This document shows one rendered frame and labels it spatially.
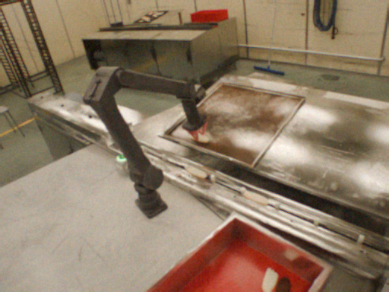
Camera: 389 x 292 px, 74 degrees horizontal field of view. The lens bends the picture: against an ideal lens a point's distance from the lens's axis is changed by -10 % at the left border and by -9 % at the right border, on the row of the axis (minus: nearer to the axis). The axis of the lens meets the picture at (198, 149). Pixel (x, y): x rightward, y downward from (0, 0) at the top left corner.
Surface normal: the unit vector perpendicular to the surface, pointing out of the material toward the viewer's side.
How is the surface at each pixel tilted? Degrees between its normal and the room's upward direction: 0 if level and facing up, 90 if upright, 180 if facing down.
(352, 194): 10
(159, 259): 0
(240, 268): 0
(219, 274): 0
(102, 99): 90
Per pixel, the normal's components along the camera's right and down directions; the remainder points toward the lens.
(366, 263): -0.14, -0.83
